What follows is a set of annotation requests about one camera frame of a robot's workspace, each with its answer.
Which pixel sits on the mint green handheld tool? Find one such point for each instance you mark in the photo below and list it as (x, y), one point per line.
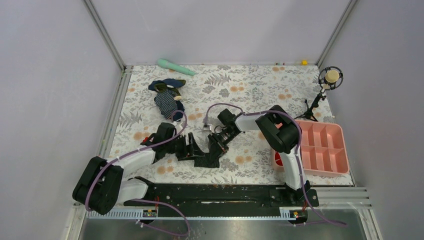
(171, 66)

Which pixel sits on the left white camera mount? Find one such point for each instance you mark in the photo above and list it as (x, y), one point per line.
(179, 126)

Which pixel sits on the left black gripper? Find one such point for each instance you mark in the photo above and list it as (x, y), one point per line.
(182, 155)

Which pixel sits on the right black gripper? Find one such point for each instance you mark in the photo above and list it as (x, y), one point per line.
(217, 147)

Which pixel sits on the red white calculator toy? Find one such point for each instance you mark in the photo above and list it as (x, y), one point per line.
(148, 141)

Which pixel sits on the red rolled underwear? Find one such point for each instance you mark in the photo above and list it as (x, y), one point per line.
(277, 159)

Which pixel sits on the floral patterned table mat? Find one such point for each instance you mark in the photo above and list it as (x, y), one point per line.
(213, 88)

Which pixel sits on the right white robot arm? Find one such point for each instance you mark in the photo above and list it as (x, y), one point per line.
(280, 130)

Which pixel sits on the pink compartment organizer tray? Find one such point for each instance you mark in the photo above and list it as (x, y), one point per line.
(323, 149)

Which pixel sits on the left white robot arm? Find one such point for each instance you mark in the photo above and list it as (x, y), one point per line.
(106, 182)

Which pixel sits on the black microphone with stand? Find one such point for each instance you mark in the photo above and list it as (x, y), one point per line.
(330, 78)

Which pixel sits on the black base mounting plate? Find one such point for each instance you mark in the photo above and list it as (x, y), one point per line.
(199, 196)

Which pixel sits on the blue striped underwear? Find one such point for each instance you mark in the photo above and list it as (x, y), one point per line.
(168, 98)

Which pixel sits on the black striped underwear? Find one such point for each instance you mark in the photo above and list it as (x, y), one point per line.
(207, 160)

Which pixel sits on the grey slotted cable duct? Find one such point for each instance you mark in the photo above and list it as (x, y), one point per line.
(166, 213)

